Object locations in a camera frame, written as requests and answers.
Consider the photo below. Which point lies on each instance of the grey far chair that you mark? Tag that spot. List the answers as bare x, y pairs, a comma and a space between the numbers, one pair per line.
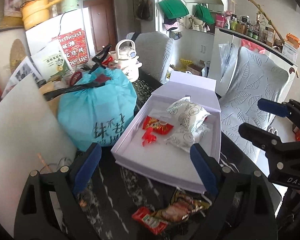
155, 52

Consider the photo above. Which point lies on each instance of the dark hanging handbag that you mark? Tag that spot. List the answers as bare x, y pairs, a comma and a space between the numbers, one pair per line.
144, 11

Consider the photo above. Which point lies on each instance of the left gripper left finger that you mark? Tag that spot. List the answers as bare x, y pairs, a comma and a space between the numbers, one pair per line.
80, 173

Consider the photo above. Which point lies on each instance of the white small kettle pot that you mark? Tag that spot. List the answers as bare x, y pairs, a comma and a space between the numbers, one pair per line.
126, 59

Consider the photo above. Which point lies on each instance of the red cartoon snack packet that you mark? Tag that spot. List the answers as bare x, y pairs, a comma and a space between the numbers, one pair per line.
159, 127

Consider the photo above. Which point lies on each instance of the white green paper bag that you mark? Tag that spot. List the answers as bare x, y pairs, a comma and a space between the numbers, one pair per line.
51, 61

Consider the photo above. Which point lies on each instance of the yellow pot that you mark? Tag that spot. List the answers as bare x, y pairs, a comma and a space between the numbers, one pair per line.
35, 12

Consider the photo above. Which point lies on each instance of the brown entrance door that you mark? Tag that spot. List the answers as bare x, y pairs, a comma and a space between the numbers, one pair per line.
103, 22

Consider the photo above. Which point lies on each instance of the woven straw fan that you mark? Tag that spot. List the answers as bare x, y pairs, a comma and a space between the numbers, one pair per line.
17, 54

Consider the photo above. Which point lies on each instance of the white refrigerator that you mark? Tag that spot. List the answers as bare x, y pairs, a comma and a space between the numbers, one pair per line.
72, 29

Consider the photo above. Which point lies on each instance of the framed picture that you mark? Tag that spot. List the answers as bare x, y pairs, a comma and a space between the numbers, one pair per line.
10, 15

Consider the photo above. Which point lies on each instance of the turquoise tied plastic bag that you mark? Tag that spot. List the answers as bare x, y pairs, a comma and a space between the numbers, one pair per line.
99, 114

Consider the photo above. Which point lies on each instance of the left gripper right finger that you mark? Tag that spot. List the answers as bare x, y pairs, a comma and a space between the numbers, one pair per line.
213, 179

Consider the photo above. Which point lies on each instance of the white foam board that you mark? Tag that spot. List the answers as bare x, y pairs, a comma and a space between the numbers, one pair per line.
27, 128

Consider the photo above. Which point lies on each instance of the white counter cabinet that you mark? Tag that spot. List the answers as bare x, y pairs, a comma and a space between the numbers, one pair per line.
223, 36

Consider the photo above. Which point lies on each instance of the grey leaf pattern chair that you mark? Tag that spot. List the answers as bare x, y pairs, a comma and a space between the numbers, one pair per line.
256, 76

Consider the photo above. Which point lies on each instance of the green tote bag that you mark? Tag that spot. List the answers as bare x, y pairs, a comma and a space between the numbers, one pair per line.
173, 9

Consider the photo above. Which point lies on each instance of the white open gift box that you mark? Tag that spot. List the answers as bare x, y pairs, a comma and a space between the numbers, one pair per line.
161, 160

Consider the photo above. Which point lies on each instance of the brown green snack wrapper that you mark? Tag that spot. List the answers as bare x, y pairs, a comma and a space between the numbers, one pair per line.
181, 207

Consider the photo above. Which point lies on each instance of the red ketchup sachet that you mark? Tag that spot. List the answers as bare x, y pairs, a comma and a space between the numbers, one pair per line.
145, 218

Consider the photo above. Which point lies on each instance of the small red candy wrapper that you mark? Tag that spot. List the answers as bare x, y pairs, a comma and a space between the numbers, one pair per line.
148, 137

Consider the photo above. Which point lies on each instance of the red northeast barbecue bag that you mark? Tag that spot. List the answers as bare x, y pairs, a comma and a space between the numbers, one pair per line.
74, 46

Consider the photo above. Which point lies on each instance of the white bread pattern packet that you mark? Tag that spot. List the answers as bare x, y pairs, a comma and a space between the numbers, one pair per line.
189, 114

